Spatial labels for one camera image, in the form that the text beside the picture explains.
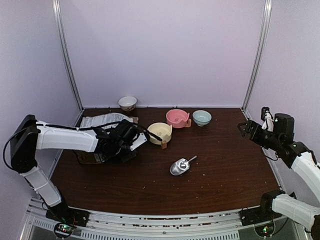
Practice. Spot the light blue ceramic bowl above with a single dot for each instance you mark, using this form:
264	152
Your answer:
201	117

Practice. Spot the white patterned ceramic bowl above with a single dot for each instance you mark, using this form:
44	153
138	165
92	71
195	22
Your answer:
127	103

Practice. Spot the cream pet bowl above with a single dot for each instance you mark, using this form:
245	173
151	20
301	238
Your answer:
162	131

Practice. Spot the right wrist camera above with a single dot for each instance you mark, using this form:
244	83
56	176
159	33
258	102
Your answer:
267	118

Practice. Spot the metal scoop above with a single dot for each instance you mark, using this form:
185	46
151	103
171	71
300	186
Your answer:
181	166

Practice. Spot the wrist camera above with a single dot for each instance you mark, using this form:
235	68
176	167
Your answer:
141	139
267	118

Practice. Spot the left aluminium frame post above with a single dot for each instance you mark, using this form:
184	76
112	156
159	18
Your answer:
65	53

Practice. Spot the pet food bag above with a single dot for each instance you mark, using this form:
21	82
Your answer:
103	122

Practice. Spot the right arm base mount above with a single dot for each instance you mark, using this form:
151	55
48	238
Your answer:
253	216

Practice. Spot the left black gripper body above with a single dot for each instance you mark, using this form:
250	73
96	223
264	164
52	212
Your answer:
121	150

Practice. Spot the front aluminium rail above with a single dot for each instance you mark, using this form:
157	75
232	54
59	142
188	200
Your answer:
225	225

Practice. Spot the right aluminium frame post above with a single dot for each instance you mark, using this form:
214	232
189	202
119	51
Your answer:
264	30

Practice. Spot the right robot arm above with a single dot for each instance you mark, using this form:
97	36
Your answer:
277	134

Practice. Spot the aluminium frame post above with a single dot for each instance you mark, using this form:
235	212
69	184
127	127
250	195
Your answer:
65	53
264	30

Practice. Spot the pink pet bowl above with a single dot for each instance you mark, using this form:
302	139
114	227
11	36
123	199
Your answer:
178	118

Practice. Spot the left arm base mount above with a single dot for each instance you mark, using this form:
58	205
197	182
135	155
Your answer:
67	215

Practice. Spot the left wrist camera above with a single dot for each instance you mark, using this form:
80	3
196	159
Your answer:
141	139

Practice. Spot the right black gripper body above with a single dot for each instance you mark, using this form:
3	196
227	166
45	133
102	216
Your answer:
269	142

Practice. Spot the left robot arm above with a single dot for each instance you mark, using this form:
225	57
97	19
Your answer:
34	136

